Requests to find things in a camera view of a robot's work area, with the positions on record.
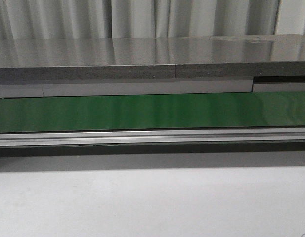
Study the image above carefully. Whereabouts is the grey stone counter slab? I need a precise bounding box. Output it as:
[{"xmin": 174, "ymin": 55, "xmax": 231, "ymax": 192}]
[{"xmin": 0, "ymin": 35, "xmax": 305, "ymax": 84}]

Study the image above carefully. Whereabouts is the green conveyor belt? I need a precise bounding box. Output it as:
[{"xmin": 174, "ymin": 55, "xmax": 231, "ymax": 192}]
[{"xmin": 0, "ymin": 92, "xmax": 305, "ymax": 133}]

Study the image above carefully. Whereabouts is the white pleated curtain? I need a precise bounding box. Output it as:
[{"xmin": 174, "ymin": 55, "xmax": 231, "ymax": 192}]
[{"xmin": 0, "ymin": 0, "xmax": 305, "ymax": 40}]

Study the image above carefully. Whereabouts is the aluminium conveyor side rail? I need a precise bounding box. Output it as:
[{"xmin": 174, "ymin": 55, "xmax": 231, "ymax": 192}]
[{"xmin": 0, "ymin": 127, "xmax": 305, "ymax": 148}]

